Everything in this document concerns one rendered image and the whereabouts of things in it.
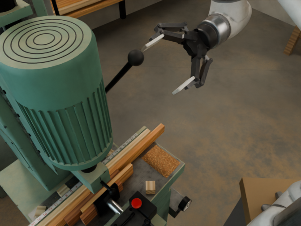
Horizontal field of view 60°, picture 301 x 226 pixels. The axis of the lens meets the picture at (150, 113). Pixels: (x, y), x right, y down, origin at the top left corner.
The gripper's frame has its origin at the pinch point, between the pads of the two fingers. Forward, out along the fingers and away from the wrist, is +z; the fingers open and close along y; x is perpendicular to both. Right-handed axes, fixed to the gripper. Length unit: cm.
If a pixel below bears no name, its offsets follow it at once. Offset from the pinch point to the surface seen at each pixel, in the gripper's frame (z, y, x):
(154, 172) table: 5.3, -27.9, -33.4
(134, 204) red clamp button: 22.0, -26.0, -19.5
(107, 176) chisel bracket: 21.6, -15.8, -25.9
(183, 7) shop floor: -252, 57, -205
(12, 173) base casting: 40, 4, -69
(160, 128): -9.0, -17.6, -35.9
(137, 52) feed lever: 10.1, 5.3, 9.7
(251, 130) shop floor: -117, -84, -104
